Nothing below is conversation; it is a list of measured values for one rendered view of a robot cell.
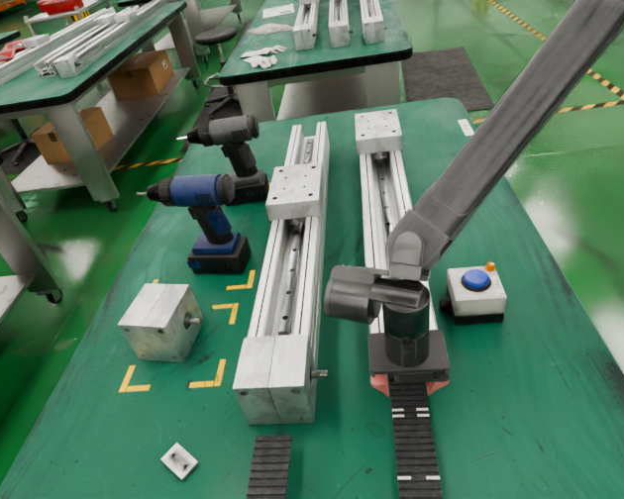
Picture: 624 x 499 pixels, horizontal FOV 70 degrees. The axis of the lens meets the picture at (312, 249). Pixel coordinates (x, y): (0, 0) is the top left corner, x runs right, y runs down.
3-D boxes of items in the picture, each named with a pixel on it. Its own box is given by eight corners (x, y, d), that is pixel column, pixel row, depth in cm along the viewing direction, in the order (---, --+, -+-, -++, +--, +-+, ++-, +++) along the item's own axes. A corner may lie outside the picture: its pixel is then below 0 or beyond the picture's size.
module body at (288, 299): (317, 371, 73) (309, 338, 67) (258, 374, 74) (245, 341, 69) (330, 148, 134) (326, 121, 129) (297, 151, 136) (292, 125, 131)
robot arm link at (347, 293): (425, 232, 50) (435, 239, 58) (329, 221, 54) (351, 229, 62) (409, 338, 50) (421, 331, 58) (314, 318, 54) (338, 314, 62)
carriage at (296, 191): (323, 227, 94) (318, 199, 90) (271, 231, 95) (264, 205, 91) (325, 186, 106) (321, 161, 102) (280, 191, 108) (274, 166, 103)
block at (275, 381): (330, 423, 65) (321, 384, 59) (249, 425, 67) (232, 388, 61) (332, 370, 72) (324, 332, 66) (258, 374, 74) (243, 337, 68)
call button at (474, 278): (490, 292, 73) (491, 283, 72) (466, 293, 73) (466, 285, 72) (484, 275, 76) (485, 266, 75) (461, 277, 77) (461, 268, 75)
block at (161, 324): (196, 363, 78) (177, 327, 72) (139, 359, 81) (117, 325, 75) (216, 320, 85) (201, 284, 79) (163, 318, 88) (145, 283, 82)
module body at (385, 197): (437, 365, 70) (438, 330, 65) (372, 368, 71) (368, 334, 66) (393, 141, 132) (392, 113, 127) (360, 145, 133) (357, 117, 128)
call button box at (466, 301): (503, 323, 74) (507, 296, 70) (444, 326, 76) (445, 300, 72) (491, 289, 81) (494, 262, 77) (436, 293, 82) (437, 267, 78)
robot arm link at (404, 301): (424, 310, 50) (434, 276, 54) (364, 299, 52) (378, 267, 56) (424, 349, 54) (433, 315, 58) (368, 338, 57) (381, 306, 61)
